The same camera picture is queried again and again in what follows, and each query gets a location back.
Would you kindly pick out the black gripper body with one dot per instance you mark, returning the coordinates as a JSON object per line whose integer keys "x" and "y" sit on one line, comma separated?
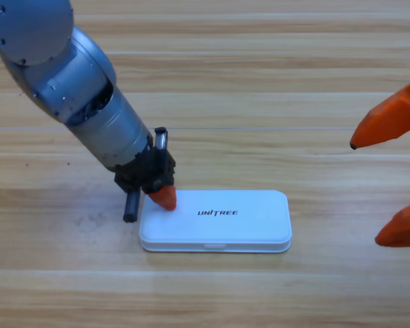
{"x": 147, "y": 169}

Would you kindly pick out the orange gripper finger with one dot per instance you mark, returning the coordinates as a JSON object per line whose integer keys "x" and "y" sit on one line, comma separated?
{"x": 393, "y": 119}
{"x": 165, "y": 197}
{"x": 405, "y": 229}

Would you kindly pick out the white Unitree pencil case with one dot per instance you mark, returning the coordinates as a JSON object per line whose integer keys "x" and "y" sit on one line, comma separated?
{"x": 232, "y": 225}

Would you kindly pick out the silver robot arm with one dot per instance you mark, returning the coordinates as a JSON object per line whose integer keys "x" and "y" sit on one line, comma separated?
{"x": 89, "y": 102}

